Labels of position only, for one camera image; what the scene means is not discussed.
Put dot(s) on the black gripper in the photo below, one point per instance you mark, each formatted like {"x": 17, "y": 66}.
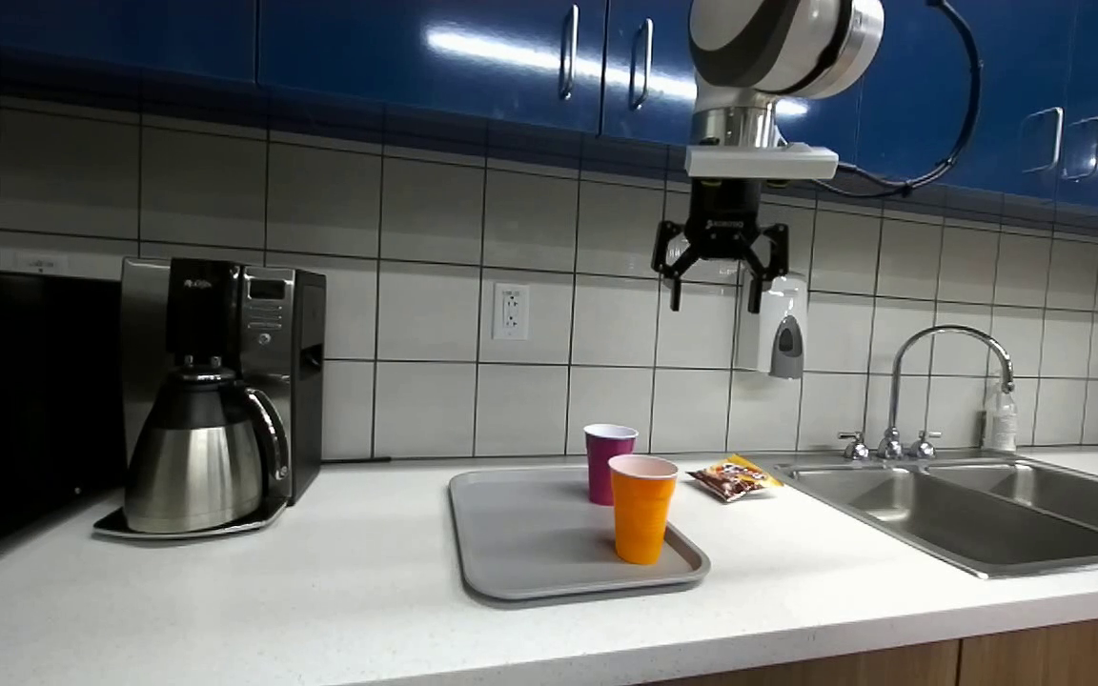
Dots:
{"x": 727, "y": 216}

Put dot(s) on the purple plastic cup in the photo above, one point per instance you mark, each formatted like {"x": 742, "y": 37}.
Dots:
{"x": 601, "y": 457}

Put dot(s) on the orange plastic cup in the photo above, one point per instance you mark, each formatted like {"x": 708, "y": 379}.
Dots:
{"x": 643, "y": 515}

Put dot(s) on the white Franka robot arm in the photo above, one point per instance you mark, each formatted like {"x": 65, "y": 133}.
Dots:
{"x": 780, "y": 41}

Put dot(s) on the grey plastic tray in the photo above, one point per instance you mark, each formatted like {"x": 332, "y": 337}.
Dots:
{"x": 534, "y": 536}

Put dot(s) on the chrome gooseneck faucet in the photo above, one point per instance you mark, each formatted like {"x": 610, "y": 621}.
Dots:
{"x": 896, "y": 384}

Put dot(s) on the yellow brown chip bag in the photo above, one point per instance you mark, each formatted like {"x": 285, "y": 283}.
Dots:
{"x": 733, "y": 479}

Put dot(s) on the clear dish soap bottle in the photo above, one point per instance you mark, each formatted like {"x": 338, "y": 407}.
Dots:
{"x": 1002, "y": 422}

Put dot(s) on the stainless steel sink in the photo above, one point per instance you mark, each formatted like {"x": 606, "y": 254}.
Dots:
{"x": 993, "y": 520}

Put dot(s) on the wooden lower cabinet front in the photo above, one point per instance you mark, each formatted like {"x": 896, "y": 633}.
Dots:
{"x": 1070, "y": 650}
{"x": 857, "y": 667}

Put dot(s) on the steel black coffee maker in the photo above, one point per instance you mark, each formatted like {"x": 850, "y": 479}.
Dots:
{"x": 275, "y": 354}

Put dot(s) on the stainless steel coffee carafe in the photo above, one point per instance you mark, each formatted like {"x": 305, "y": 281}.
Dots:
{"x": 198, "y": 464}

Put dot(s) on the black microwave oven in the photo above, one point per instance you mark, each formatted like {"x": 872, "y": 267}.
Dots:
{"x": 17, "y": 407}

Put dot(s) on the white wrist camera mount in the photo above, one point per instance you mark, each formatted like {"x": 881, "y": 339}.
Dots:
{"x": 759, "y": 160}

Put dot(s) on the white wall soap dispenser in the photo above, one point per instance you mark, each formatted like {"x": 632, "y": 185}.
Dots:
{"x": 780, "y": 337}

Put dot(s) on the white wall outlet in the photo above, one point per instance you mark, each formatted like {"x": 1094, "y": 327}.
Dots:
{"x": 512, "y": 309}

